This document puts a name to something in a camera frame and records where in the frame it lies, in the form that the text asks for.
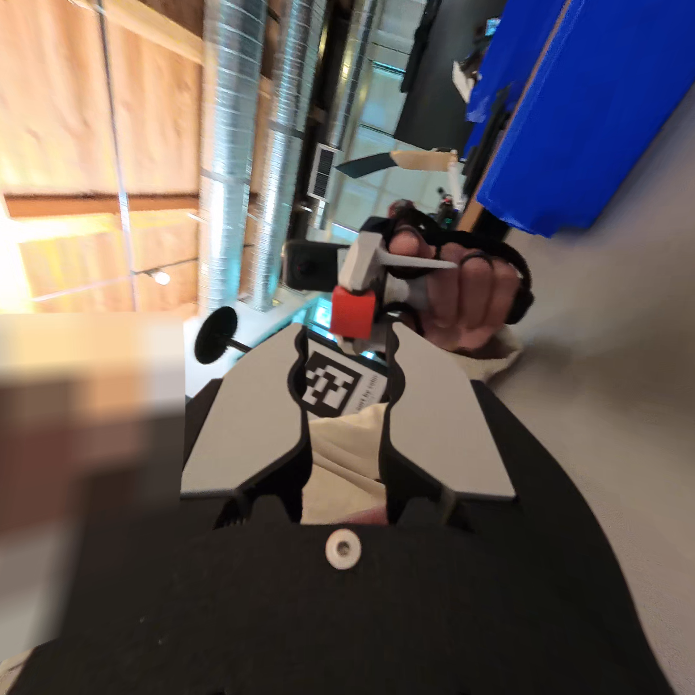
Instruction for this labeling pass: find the hanging light bulb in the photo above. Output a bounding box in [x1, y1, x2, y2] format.
[130, 260, 199, 287]

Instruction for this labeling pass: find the red wooden cube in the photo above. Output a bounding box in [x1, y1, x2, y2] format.
[331, 286, 377, 338]

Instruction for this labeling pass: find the white air vent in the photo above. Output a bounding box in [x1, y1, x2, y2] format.
[306, 144, 338, 200]

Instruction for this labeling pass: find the large silver air duct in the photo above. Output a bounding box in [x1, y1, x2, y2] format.
[198, 0, 268, 311]

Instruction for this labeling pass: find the person's left hand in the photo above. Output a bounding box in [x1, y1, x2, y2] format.
[391, 228, 524, 354]

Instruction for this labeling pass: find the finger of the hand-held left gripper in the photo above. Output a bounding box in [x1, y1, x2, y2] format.
[338, 231, 458, 298]
[338, 276, 431, 356]

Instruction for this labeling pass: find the black wall screen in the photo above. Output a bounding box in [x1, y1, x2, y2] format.
[393, 0, 490, 148]

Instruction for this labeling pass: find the blue plastic bin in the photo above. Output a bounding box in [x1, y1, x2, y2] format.
[475, 0, 695, 239]
[465, 0, 568, 124]

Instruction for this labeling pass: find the brown wooden desk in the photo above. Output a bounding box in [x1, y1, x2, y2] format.
[458, 0, 573, 230]

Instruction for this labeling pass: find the person's left forearm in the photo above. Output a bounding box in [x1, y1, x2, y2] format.
[451, 325, 525, 382]

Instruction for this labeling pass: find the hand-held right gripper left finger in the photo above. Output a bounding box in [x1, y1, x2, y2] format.
[180, 324, 313, 525]

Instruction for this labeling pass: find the framed marker poster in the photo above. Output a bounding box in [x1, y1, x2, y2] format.
[303, 304, 393, 420]

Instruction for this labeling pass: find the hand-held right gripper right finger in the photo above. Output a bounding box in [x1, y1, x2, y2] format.
[378, 321, 517, 526]

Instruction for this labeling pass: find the black round disc stand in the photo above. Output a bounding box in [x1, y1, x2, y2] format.
[194, 306, 254, 366]

